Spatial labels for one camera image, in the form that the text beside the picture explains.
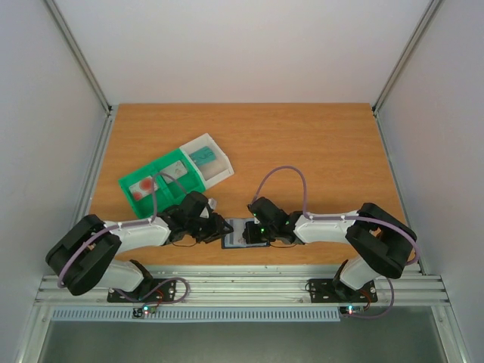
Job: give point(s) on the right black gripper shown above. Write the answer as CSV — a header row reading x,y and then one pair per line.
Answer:
x,y
253,232

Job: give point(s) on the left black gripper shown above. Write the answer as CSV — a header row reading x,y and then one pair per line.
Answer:
x,y
218,221

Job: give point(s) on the blue card holder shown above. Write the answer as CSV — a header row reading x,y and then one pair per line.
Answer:
x,y
259,245

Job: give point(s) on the white floral credit card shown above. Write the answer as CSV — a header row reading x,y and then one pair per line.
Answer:
x,y
236,239

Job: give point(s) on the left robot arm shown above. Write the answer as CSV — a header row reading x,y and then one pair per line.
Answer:
x,y
85,257

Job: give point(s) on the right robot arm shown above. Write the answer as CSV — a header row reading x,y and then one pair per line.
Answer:
x,y
383,244

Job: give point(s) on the grey floral card stack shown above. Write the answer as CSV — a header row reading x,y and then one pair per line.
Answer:
x,y
174,171

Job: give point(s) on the teal VIP card stack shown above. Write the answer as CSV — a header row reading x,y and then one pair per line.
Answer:
x,y
203,156

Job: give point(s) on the red dotted card stack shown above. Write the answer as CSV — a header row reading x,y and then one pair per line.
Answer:
x,y
142,188

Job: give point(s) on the white plastic bin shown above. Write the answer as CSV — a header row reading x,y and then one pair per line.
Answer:
x,y
212,173

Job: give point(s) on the green plastic bin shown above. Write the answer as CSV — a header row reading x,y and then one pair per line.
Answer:
x,y
166,194

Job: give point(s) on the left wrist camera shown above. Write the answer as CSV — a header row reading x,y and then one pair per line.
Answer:
x,y
212,203

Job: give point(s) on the aluminium frame rail front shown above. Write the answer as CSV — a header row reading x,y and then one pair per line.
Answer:
x,y
285,285

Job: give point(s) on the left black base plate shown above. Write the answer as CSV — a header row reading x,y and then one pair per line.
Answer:
x,y
159,290

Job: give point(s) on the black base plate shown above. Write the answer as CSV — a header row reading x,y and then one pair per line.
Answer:
x,y
322,290
159,290

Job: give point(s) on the grey slotted cable duct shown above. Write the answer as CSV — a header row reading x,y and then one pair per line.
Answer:
x,y
197,314

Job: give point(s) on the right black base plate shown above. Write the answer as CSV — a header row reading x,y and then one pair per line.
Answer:
x,y
322,290

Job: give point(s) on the left frame post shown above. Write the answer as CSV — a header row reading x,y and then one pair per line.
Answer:
x,y
77,53

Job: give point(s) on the frame post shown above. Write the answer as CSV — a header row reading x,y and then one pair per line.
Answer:
x,y
77,53
427,17

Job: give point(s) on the right frame post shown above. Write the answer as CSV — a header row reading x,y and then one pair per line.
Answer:
x,y
427,17

